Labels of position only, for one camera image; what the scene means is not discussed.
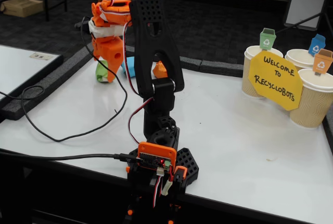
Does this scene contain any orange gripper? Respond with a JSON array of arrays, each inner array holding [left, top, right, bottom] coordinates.
[[91, 33, 124, 83]]

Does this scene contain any green paper ball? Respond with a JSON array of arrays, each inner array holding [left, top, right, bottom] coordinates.
[[95, 60, 115, 84]]

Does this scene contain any blue paper ball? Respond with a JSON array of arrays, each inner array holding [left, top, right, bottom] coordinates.
[[120, 56, 136, 78]]

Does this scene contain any white masking tape wrap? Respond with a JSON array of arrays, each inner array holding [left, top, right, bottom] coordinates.
[[88, 20, 129, 38]]

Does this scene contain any black webcam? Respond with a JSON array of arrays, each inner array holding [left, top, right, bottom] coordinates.
[[74, 21, 92, 31]]

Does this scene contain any orange crumpled paper ball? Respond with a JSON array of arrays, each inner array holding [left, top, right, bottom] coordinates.
[[152, 60, 168, 80]]

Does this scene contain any black foam border strip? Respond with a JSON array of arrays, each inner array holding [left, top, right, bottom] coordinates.
[[122, 43, 203, 72], [0, 40, 103, 121], [322, 114, 333, 157]]

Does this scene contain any small paper sticker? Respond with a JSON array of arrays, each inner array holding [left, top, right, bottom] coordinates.
[[29, 52, 54, 61]]

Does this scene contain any white side table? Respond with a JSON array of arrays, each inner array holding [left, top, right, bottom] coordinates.
[[0, 44, 64, 103]]

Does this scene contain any brown cardboard box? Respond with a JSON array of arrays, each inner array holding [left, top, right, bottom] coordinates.
[[0, 0, 44, 18]]

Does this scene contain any orange controller board holder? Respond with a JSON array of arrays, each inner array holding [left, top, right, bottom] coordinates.
[[137, 142, 177, 177]]

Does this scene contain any short black foam strip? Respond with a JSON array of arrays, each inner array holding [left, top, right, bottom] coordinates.
[[199, 59, 245, 78]]

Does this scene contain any paper cup with green label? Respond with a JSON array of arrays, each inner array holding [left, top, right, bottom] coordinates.
[[241, 45, 284, 100]]

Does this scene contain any green recycling bin label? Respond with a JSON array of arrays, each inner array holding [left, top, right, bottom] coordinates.
[[259, 28, 277, 51]]

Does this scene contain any yellow welcome sign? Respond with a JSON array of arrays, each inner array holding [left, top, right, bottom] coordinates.
[[248, 50, 304, 112]]

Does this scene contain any thin black rod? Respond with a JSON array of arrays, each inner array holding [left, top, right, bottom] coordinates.
[[275, 12, 325, 34]]

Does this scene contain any paper cup with blue label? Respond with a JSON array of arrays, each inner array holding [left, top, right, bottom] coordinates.
[[284, 49, 317, 72]]

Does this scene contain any blue recycling bin label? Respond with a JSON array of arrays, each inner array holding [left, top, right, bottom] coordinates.
[[308, 33, 327, 57]]

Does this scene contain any paper cup with orange label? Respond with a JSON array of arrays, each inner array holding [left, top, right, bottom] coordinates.
[[289, 68, 333, 129]]

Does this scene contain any orange recycling bin label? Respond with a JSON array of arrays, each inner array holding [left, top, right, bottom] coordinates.
[[313, 48, 333, 76]]

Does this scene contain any red white black servo cable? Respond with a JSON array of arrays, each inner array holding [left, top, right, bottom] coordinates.
[[100, 0, 147, 97], [128, 96, 155, 147]]

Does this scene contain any thin black camera cable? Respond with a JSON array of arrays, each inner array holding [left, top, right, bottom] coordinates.
[[0, 16, 129, 142]]

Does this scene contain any thick black usb cable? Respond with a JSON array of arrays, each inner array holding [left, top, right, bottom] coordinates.
[[0, 148, 143, 164]]

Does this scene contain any servo wire bundle with connector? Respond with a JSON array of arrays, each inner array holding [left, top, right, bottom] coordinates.
[[151, 173, 174, 209]]

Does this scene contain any white panel with black frame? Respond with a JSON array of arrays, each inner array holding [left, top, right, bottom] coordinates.
[[283, 0, 331, 32]]

